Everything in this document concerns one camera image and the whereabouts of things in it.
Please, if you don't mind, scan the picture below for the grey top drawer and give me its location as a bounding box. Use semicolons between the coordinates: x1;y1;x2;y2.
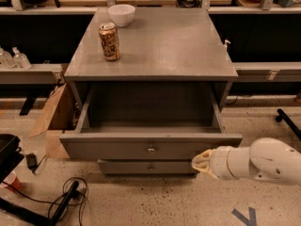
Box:
60;83;242;161

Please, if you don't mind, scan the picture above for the grey drawer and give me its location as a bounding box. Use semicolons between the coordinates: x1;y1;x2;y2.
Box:
60;83;242;161
98;160;197;176

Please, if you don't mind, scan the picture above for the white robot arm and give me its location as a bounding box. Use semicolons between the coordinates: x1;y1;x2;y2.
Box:
191;137;301;186

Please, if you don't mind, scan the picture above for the grey bottom drawer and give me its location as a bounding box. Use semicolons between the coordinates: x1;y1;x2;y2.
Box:
98;160;197;176

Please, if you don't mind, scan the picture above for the grey wooden drawer cabinet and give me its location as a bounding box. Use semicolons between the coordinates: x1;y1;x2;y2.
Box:
65;7;237;106

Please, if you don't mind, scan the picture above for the black metal floor leg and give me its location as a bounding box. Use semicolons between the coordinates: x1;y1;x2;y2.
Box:
276;108;301;139

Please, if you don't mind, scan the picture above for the small white pump bottle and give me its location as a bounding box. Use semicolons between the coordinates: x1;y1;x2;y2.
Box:
224;40;231;52

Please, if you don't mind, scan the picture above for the brown cardboard box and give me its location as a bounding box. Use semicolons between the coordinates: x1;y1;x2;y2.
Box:
29;84;74;159

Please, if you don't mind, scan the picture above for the gold beverage can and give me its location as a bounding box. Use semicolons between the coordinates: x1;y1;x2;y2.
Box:
99;23;119;61

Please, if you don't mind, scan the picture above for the white ceramic bowl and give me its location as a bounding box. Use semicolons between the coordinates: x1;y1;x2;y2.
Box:
107;4;135;26

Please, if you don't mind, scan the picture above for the black power adapter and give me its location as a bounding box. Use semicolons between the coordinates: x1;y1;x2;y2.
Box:
26;153;38;171

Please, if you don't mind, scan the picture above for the black bin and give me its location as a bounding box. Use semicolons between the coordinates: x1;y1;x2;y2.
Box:
0;134;24;182

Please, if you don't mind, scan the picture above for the red plastic cup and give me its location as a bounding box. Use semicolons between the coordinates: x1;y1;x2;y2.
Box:
0;171;22;192

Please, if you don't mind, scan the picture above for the black stand leg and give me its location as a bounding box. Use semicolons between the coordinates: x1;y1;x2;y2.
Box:
0;180;81;226

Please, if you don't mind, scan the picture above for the clear sanitizer bottle right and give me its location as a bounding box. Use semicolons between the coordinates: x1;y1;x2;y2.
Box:
12;47;31;70

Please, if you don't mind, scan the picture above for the clear sanitizer bottle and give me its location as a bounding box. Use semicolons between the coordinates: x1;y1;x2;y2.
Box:
0;47;16;68
12;47;31;70

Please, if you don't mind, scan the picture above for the clear sanitizer bottle left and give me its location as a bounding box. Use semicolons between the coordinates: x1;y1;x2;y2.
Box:
0;47;16;68

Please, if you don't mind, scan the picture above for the black floor cable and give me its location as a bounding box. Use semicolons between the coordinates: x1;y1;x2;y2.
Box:
0;176;90;226

